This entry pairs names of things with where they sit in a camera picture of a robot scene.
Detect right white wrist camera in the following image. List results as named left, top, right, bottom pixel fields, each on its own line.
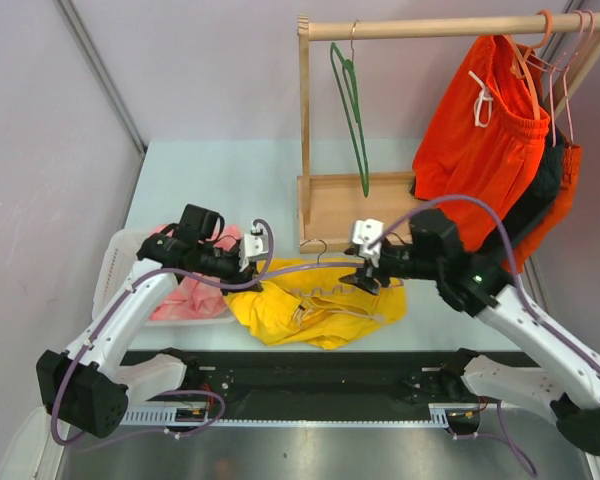
left=350, top=219, right=384, bottom=264

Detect orange shorts rear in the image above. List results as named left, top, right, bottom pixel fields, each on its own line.
left=514, top=142, right=582, bottom=273

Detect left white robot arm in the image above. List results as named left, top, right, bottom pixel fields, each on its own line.
left=36, top=205, right=274, bottom=446

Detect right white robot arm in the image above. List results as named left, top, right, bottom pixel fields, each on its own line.
left=341, top=209, right=600, bottom=456

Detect orange shorts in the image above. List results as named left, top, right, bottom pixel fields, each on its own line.
left=514, top=142, right=582, bottom=273
left=412, top=35, right=550, bottom=251

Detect black shorts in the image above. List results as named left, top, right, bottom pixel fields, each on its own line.
left=502, top=130, right=566, bottom=247

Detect pink garment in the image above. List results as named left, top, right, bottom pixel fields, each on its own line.
left=149, top=224, right=242, bottom=322

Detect white slotted cable duct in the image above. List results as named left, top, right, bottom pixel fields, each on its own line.
left=124, top=402, right=481, bottom=432

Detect white plastic basket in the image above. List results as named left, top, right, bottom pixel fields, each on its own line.
left=92, top=229, right=235, bottom=327

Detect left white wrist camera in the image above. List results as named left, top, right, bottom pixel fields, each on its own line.
left=239, top=227, right=270, bottom=271

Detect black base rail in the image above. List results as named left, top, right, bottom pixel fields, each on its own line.
left=119, top=349, right=546, bottom=421

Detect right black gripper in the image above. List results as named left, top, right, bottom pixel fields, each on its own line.
left=339, top=241, right=441, bottom=296

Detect orange shorts front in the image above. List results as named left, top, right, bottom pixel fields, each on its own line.
left=412, top=35, right=550, bottom=251

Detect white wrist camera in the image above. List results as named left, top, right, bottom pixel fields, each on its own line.
left=239, top=227, right=270, bottom=271
left=350, top=219, right=384, bottom=264

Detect green hanger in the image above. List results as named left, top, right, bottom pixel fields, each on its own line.
left=329, top=20, right=370, bottom=198

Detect wooden clothes rack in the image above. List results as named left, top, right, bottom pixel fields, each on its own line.
left=297, top=12, right=600, bottom=253

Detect lavender hanger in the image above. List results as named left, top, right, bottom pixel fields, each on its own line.
left=263, top=257, right=365, bottom=298

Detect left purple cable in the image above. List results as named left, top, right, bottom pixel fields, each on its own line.
left=49, top=218, right=274, bottom=447

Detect yellow shorts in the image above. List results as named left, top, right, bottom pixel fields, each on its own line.
left=225, top=280, right=407, bottom=350

